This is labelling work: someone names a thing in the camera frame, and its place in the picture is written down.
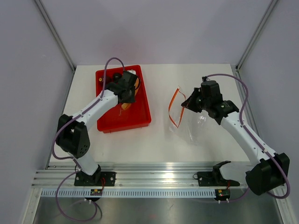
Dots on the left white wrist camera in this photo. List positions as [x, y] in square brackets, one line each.
[132, 71]

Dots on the left aluminium corner post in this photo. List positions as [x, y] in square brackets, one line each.
[49, 23]

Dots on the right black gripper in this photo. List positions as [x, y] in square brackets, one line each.
[189, 103]

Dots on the aluminium corner post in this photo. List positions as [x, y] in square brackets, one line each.
[257, 33]
[49, 23]

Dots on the right small circuit board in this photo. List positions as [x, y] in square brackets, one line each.
[223, 193]

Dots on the red plastic tray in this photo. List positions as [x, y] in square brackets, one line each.
[136, 116]

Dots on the small circuit board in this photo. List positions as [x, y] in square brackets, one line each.
[96, 192]
[223, 193]

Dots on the right aluminium corner post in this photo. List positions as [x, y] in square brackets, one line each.
[257, 33]

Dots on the aluminium mounting rail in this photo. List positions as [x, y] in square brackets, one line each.
[165, 175]

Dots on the dark plum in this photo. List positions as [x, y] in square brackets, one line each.
[116, 77]

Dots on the clear orange zip top bag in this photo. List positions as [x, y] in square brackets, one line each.
[185, 124]

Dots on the white slotted cable duct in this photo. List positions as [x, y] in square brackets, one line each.
[133, 193]

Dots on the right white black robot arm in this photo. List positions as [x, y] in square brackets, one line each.
[270, 169]

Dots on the red apple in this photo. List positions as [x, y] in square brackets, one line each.
[103, 81]

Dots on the left small circuit board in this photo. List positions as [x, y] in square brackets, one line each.
[96, 192]

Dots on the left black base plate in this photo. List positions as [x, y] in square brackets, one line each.
[106, 178]

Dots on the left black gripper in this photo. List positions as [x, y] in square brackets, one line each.
[132, 99]

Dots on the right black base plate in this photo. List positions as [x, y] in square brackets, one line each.
[213, 179]

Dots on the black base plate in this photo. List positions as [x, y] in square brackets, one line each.
[213, 179]
[106, 178]

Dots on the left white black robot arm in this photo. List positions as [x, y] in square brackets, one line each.
[72, 131]

